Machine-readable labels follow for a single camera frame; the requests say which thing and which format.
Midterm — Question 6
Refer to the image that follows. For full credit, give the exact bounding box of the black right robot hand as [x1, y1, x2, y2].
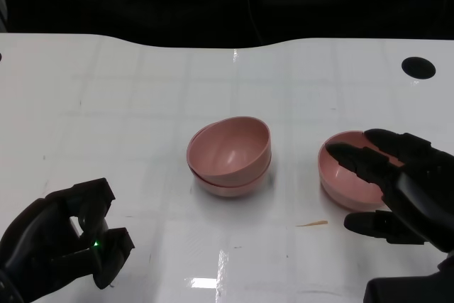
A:
[325, 128, 454, 254]

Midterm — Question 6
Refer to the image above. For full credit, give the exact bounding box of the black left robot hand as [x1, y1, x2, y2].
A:
[0, 177, 135, 303]

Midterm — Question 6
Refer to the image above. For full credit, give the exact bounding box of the pink plastic bowl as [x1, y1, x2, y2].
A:
[317, 130, 405, 211]
[187, 116, 272, 187]
[187, 160, 273, 199]

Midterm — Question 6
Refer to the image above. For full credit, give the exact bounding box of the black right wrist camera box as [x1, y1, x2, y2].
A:
[363, 251, 454, 303]

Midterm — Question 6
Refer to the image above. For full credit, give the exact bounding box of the thin dark hanging cable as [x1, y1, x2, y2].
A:
[244, 0, 263, 43]

